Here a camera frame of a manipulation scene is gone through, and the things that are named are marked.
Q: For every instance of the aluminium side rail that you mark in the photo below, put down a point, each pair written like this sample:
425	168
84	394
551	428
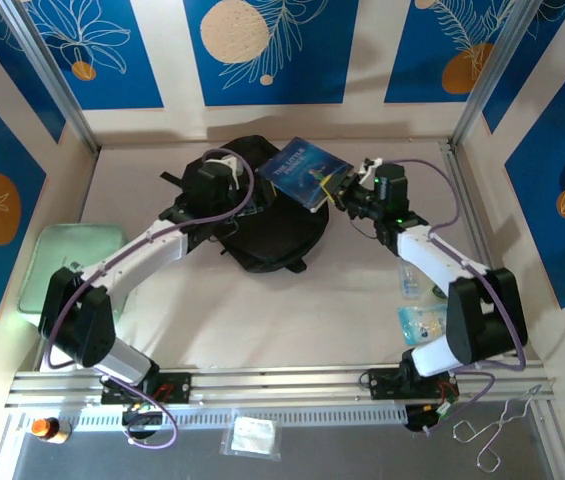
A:
471	200

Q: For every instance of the mint green zip pouch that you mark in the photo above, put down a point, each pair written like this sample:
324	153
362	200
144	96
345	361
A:
62	250

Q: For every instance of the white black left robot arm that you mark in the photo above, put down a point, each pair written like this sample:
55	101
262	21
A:
137	255

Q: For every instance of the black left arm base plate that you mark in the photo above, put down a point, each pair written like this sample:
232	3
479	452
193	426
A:
177	387

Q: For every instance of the blue Little Prince book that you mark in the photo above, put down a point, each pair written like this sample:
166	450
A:
297	172

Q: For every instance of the aluminium mounting rail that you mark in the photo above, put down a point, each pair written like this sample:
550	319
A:
287	385

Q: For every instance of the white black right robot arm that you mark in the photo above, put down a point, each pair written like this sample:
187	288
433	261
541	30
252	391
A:
427	250

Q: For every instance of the brown bottle orange cap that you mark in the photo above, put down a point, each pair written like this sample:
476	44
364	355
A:
44	429

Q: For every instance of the clear bag with white pad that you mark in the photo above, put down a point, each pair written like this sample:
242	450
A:
249	435

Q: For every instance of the grey metal plate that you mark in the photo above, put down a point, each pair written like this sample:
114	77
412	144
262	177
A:
362	455

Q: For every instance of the small clear plastic packet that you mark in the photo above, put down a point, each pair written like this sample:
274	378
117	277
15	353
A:
409	282

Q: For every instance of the black backpack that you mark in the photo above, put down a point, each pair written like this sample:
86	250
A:
272	240

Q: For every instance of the aluminium frame post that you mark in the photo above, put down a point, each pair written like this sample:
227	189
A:
51	75
496	75

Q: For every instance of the light blue wipes packet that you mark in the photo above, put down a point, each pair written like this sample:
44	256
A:
419	322

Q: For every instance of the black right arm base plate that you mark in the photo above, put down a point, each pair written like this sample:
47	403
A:
382	385

